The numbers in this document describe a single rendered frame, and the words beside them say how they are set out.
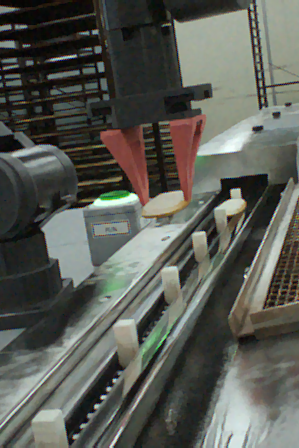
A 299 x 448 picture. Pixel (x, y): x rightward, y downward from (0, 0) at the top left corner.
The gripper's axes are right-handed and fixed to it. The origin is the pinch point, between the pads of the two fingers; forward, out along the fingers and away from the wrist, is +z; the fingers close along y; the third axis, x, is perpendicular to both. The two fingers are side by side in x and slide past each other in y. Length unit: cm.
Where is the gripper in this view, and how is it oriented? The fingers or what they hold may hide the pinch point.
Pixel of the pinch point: (165, 193)
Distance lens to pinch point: 65.2
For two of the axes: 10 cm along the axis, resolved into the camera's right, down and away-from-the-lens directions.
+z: 1.6, 9.7, 1.7
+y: 9.5, -1.1, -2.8
